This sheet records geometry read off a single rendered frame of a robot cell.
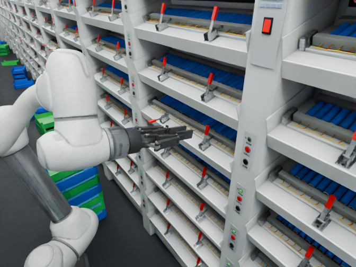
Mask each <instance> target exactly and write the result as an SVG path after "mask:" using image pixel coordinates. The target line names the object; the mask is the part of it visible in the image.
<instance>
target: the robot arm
mask: <svg viewBox="0 0 356 267"><path fill-rule="evenodd" d="M97 105H98V100H97V89H96V83H95V77H94V73H93V70H92V67H91V64H90V62H89V60H88V59H87V57H85V56H84V55H83V54H82V53H81V52H80V51H77V50H71V49H56V50H55V51H54V52H52V53H51V54H50V55H49V57H48V59H47V62H46V70H45V71H44V72H43V74H42V75H40V76H39V77H38V79H37V80H36V83H35V84H34V85H32V86H31V87H29V88H28V89H27V90H25V91H24V92H23V93H22V94H21V95H20V96H19V98H18V99H17V100H16V101H15V103H14V104H13V105H6V106H0V157H3V158H4V159H5V160H6V162H7V163H8V165H9V166H10V167H11V169H12V170H13V171H14V173H15V174H16V175H17V176H18V178H19V179H20V180H21V182H22V183H23V184H24V186H25V187H26V188H27V190H28V191H29V192H30V193H31V195H32V196H33V197H34V199H35V200H36V202H37V203H38V204H39V206H40V207H41V208H42V209H43V211H44V212H45V213H46V215H47V216H48V217H49V218H50V220H51V222H50V230H51V234H52V237H53V239H52V240H51V241H50V242H48V243H46V244H42V245H40V246H38V247H37V248H35V249H34V250H33V251H32V252H31V253H30V254H29V255H28V257H27V258H26V261H25V264H24V267H75V264H76V262H77V260H78V259H79V257H80V256H81V255H82V254H83V253H84V251H85V250H86V249H87V247H88V246H89V244H90V243H91V241H92V239H93V238H94V236H95V234H96V232H97V229H98V225H99V219H98V217H97V215H96V213H95V212H94V211H92V210H90V209H88V208H79V207H77V206H71V205H70V204H69V203H68V201H67V200H66V198H65V197H64V195H63V194H62V193H61V191H60V190H59V188H58V187H57V186H56V184H55V182H54V181H53V180H52V178H51V177H50V175H49V174H48V172H47V171H46V169H47V170H50V171H56V172H63V171H75V170H82V169H86V168H90V167H94V166H97V165H99V164H101V163H103V162H107V161H112V160H115V159H121V158H125V157H126V156H127V155H129V154H134V153H138V152H139V151H140V150H141V149H142V148H149V147H152V148H154V151H155V152H157V151H159V150H161V149H164V148H168V147H172V146H176V145H179V142H180V140H185V139H191V138H192V135H193V130H192V129H191V130H186V126H177V127H169V128H168V125H166V127H164V126H163V125H161V126H147V127H131V128H122V127H120V126H118V127H109V128H101V126H100V123H99V119H98V115H97ZM41 106H42V107H43V108H44V109H46V110H47V111H50V112H52V113H53V115H54V123H55V125H54V131H50V132H47V133H46V134H44V135H43V136H41V137H40V138H39V139H38V140H37V154H38V157H37V156H36V155H35V153H34V152H33V150H32V149H31V147H30V146H29V145H28V143H29V137H28V132H27V129H28V128H29V125H30V120H31V118H32V117H33V115H34V114H35V113H36V111H37V110H38V108H39V107H41ZM90 115H92V116H90ZM84 116H85V117H84ZM70 117H72V118H70ZM56 118H59V119H56Z"/></svg>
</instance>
